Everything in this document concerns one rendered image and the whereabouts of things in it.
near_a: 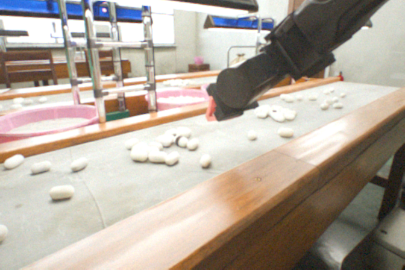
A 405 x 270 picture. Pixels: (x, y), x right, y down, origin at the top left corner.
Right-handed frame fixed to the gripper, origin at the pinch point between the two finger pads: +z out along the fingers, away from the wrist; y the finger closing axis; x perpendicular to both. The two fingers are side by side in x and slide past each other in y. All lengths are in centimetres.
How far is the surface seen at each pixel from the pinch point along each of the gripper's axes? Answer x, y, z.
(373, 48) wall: -67, -469, 63
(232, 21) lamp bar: -62, -76, 32
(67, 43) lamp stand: -43, 14, 29
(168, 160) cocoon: 5.6, 11.8, 2.3
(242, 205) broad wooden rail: 16.2, 12.7, -12.6
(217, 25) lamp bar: -59, -63, 32
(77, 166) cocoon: 0.0, 25.1, 9.3
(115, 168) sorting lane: 2.8, 19.6, 7.8
